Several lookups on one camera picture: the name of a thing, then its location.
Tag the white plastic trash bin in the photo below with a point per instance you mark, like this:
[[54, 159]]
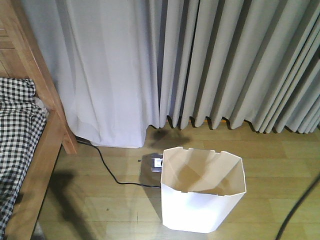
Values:
[[199, 188]]

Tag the silver floor power outlet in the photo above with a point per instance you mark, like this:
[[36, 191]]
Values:
[[156, 164]]

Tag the light grey curtain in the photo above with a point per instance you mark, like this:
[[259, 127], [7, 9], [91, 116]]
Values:
[[120, 66]]

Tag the black white checkered bedding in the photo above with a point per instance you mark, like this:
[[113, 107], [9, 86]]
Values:
[[22, 122]]

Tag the round grey rug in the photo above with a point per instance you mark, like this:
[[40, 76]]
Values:
[[38, 233]]

